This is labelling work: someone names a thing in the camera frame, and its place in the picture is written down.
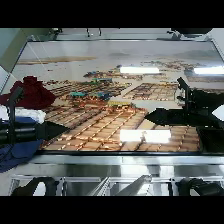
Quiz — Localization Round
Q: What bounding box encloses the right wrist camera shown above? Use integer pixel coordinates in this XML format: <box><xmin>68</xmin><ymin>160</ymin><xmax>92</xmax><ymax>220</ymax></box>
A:
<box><xmin>175</xmin><ymin>76</ymin><xmax>194</xmax><ymax>111</ymax></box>

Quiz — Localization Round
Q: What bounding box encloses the silver frame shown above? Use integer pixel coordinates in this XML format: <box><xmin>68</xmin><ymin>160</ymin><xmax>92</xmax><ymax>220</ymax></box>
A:
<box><xmin>0</xmin><ymin>153</ymin><xmax>224</xmax><ymax>197</ymax></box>

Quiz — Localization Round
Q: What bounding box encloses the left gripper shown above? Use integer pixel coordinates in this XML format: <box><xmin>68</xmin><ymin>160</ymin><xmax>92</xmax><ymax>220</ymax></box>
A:
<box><xmin>34</xmin><ymin>121</ymin><xmax>53</xmax><ymax>141</ymax></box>

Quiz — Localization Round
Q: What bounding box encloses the blue garment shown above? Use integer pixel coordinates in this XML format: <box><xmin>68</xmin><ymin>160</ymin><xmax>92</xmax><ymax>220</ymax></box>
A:
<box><xmin>0</xmin><ymin>116</ymin><xmax>45</xmax><ymax>174</ymax></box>

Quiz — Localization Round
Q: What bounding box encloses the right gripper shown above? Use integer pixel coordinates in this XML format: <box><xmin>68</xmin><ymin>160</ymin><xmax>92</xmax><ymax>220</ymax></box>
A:
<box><xmin>165</xmin><ymin>107</ymin><xmax>202</xmax><ymax>128</ymax></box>

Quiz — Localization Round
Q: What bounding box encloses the white garment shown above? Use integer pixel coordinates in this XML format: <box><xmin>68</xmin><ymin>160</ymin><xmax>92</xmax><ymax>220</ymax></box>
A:
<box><xmin>0</xmin><ymin>105</ymin><xmax>47</xmax><ymax>125</ymax></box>

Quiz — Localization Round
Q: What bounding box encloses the red garment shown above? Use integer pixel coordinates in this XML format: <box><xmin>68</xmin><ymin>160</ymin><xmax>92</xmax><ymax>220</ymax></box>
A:
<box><xmin>0</xmin><ymin>75</ymin><xmax>58</xmax><ymax>110</ymax></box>

